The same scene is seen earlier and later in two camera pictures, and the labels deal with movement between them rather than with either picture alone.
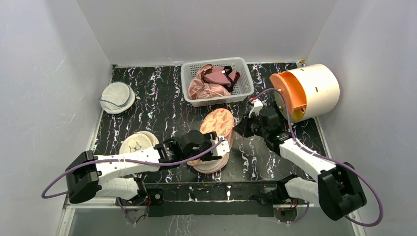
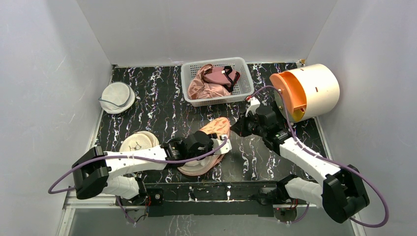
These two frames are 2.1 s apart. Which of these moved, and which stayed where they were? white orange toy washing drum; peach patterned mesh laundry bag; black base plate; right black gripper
Moved: peach patterned mesh laundry bag
Stayed: right black gripper; black base plate; white orange toy washing drum
